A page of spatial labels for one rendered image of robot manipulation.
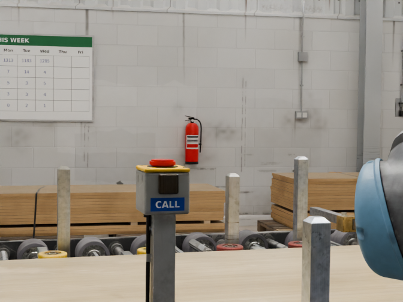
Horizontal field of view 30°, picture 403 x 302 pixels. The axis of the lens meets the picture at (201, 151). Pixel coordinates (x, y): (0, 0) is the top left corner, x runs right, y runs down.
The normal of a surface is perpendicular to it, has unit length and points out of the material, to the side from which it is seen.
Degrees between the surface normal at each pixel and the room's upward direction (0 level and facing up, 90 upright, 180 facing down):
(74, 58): 90
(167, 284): 90
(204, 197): 90
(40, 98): 90
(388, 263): 127
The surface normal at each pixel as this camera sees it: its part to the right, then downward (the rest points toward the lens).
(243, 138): 0.20, 0.05
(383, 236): -0.59, 0.15
